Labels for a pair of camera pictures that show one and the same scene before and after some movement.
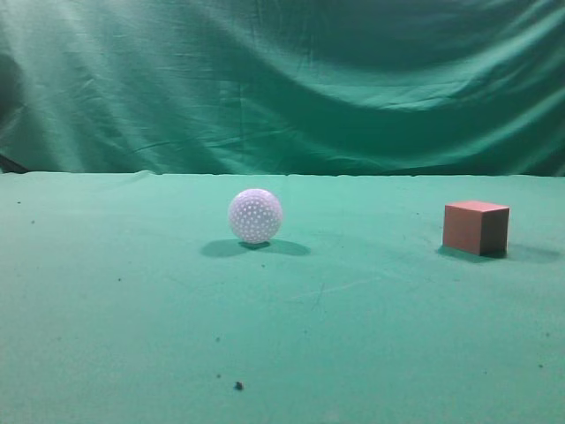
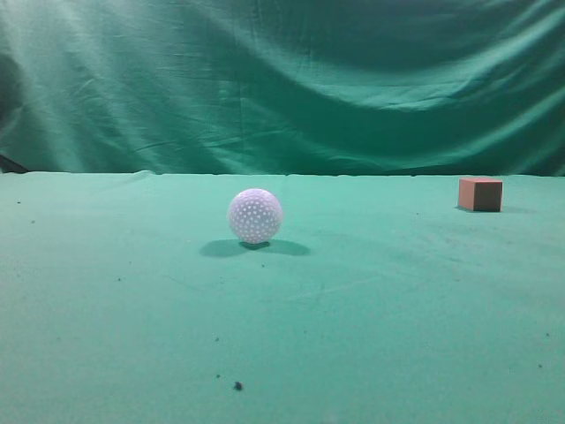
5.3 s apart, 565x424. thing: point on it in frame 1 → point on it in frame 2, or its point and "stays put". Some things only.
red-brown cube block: x=480 y=228 → x=480 y=194
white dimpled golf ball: x=255 y=215 stays put
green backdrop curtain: x=284 y=87 stays put
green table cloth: x=127 y=298 stays put
